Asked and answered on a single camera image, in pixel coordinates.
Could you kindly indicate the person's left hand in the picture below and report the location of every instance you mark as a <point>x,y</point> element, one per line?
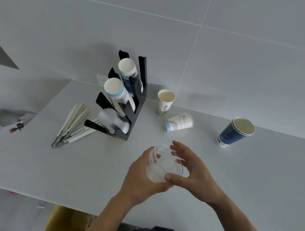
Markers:
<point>135,180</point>

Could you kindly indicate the person's right hand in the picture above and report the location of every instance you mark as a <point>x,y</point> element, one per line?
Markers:
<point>200,178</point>

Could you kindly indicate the dark blue paper cup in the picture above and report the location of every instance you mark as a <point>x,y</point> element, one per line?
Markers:
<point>228,136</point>

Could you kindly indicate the white sketch-print paper cup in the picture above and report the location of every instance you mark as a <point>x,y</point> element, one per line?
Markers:
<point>181,122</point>
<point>164,107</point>

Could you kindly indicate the black cup holder rack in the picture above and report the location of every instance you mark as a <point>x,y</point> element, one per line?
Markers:
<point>135,114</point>

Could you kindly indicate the stack of white paper cups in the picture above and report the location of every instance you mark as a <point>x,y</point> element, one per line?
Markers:
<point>113,86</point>

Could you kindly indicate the stack of blue paper cups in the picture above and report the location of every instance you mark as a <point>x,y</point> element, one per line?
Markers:
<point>126,65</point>

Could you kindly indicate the person's grey trousers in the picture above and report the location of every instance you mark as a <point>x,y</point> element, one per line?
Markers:
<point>143,228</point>

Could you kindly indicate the white plastic tongs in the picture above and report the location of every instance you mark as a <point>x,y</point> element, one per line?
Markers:
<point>83,135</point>
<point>76,111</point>

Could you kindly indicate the yellow bin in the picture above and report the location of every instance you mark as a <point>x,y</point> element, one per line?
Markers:
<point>62,219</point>

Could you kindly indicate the crumpled grey cloth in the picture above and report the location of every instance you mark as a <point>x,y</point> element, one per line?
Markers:
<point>28,117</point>

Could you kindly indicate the red and white box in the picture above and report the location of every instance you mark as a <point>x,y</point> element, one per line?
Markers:
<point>9,135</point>

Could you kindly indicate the grey trash bin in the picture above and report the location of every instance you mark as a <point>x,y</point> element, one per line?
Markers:
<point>9,115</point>

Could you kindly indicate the white wall socket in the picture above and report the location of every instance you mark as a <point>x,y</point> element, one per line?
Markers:
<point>101,81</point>

